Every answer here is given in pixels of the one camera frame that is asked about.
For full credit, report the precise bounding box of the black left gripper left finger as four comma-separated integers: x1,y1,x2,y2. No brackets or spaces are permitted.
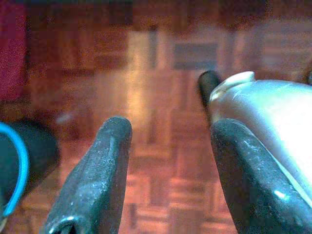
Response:
46,116,133,234

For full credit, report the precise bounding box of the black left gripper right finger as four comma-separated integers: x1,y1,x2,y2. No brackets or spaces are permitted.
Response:
210,118,312,234

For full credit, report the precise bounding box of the black round trash bin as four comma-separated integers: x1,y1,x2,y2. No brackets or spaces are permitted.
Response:
0,119,60,219

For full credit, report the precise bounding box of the black robot left foot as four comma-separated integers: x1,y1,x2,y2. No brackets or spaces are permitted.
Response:
197,70,223,115

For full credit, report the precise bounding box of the red fabric bundle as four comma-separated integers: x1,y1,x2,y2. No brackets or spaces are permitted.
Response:
0,0,28,100

